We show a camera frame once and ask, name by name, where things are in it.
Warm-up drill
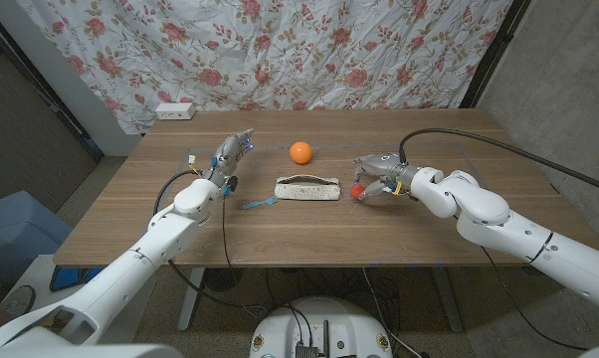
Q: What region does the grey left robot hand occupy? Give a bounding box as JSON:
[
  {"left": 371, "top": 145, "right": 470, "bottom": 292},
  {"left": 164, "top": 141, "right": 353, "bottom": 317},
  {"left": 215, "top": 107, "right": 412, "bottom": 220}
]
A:
[{"left": 202, "top": 128, "right": 255, "bottom": 190}]

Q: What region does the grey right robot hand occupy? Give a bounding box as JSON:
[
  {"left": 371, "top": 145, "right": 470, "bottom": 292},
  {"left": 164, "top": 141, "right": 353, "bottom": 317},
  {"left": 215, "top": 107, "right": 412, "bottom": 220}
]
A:
[{"left": 352, "top": 152, "right": 423, "bottom": 201}]

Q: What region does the beige dotted pen bag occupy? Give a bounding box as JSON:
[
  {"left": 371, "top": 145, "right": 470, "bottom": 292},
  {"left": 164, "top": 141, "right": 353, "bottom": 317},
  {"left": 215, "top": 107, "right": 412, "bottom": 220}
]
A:
[{"left": 273, "top": 174, "right": 342, "bottom": 202}]

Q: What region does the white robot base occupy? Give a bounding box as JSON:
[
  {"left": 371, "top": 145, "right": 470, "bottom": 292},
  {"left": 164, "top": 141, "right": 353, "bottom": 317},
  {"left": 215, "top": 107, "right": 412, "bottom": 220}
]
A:
[{"left": 249, "top": 296, "right": 393, "bottom": 358}]

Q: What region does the white power strip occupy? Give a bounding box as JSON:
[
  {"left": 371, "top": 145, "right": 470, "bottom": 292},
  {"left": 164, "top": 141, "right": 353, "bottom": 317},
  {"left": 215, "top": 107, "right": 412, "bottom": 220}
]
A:
[{"left": 154, "top": 101, "right": 197, "bottom": 121}]

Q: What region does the orange fruit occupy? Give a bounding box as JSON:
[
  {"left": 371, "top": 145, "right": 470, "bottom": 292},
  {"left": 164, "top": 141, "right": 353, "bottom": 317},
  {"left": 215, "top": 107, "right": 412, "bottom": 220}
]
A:
[{"left": 289, "top": 141, "right": 313, "bottom": 165}]

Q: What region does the floral backdrop cloth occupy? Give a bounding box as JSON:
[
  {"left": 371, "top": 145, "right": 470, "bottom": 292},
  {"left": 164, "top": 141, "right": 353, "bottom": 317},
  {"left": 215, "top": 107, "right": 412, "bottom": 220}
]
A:
[{"left": 15, "top": 0, "right": 514, "bottom": 135}]

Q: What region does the white table leg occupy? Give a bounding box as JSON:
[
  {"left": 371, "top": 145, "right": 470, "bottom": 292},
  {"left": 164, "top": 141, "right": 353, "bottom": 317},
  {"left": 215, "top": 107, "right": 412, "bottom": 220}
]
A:
[
  {"left": 177, "top": 267, "right": 206, "bottom": 332},
  {"left": 431, "top": 267, "right": 465, "bottom": 333}
]

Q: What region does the black backdrop stand pole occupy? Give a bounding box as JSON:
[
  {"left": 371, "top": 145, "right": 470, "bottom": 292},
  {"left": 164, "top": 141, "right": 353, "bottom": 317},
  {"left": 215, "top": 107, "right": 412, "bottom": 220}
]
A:
[{"left": 459, "top": 0, "right": 532, "bottom": 109}]

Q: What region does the blue plastic bin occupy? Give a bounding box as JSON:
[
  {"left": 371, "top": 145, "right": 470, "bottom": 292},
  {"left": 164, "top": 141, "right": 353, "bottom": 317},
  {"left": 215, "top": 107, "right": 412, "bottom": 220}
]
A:
[{"left": 0, "top": 190, "right": 75, "bottom": 287}]

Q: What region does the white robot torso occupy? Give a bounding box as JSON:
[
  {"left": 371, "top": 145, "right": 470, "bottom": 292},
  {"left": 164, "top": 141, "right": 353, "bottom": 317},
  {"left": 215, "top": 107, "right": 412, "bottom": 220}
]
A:
[{"left": 0, "top": 342, "right": 184, "bottom": 358}]

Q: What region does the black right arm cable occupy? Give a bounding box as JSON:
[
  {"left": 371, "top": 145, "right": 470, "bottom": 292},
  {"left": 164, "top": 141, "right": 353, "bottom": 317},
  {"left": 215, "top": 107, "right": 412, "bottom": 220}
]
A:
[{"left": 398, "top": 127, "right": 599, "bottom": 198}]

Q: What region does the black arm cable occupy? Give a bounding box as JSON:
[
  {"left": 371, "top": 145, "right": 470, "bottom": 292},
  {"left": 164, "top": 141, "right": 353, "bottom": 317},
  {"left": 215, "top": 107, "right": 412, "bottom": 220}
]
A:
[
  {"left": 398, "top": 127, "right": 599, "bottom": 198},
  {"left": 152, "top": 170, "right": 270, "bottom": 314}
]

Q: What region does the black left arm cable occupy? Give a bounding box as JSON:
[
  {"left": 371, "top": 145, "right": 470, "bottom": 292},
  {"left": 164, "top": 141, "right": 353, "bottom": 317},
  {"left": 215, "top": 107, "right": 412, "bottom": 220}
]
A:
[{"left": 152, "top": 170, "right": 270, "bottom": 314}]

